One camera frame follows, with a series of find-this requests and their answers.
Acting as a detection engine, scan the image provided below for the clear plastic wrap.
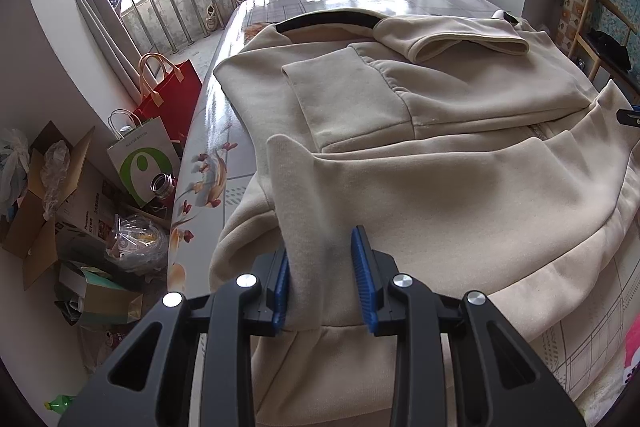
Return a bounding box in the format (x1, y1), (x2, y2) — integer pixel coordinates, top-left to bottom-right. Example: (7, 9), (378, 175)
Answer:
(40, 139), (71, 220)

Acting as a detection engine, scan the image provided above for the black bag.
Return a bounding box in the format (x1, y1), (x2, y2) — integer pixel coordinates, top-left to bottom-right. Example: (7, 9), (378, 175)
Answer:
(585, 28), (632, 70)

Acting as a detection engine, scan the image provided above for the red paper bag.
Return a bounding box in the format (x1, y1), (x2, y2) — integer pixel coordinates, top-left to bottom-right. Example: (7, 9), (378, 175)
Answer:
(131, 53), (203, 145)

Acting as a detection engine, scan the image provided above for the clear bag of snacks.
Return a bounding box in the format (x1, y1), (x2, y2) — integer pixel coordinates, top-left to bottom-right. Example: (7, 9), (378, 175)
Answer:
(105, 213), (170, 279)

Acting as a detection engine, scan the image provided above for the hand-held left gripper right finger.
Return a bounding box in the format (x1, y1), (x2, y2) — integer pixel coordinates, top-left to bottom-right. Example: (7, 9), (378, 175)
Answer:
(350, 226), (586, 427)

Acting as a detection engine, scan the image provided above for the pink floral cloth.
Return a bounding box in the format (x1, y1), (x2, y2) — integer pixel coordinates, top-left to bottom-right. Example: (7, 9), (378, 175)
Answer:
(622, 332), (640, 400)

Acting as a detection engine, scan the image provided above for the patterned glossy tablecloth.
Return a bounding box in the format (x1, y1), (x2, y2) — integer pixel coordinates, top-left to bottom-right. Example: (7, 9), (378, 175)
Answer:
(167, 0), (640, 413)

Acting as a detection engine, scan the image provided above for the beige zip jacket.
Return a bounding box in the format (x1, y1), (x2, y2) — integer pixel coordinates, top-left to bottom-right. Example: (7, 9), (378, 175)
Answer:
(209, 9), (640, 413)

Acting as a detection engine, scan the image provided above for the green plastic bottle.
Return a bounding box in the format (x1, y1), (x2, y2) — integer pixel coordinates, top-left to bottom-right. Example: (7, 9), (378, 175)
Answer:
(44, 394), (77, 414)

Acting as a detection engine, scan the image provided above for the grey curtain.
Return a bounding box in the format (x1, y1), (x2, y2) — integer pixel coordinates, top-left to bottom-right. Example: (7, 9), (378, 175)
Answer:
(55, 0), (146, 108)

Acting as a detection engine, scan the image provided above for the orange floral panel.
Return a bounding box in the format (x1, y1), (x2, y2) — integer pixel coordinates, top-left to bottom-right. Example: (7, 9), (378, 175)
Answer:
(556, 0), (596, 52)

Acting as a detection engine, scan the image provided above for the printed carton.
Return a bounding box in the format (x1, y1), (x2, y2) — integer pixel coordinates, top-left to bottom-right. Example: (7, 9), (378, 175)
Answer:
(55, 179), (121, 240)

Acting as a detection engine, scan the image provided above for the translucent plastic bag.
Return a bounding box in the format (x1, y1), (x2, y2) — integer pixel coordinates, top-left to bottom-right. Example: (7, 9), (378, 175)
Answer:
(0, 129), (31, 215)

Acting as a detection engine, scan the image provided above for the open cardboard box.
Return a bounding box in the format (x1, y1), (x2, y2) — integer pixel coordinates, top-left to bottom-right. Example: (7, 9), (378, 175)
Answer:
(2, 122), (116, 290)

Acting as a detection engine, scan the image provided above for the white green paper bag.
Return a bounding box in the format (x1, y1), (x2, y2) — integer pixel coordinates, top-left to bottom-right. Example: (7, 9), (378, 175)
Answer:
(106, 109), (182, 208)

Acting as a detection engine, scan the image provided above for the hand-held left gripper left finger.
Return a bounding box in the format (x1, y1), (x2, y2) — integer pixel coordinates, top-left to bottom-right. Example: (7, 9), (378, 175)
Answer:
(57, 249), (292, 427)

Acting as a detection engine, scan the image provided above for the steel thermos flask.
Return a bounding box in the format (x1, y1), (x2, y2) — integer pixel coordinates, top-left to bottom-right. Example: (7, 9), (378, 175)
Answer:
(149, 173), (177, 204)

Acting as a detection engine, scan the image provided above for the wooden chair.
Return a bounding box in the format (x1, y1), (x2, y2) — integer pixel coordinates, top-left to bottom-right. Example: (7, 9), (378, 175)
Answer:
(567, 0), (640, 102)

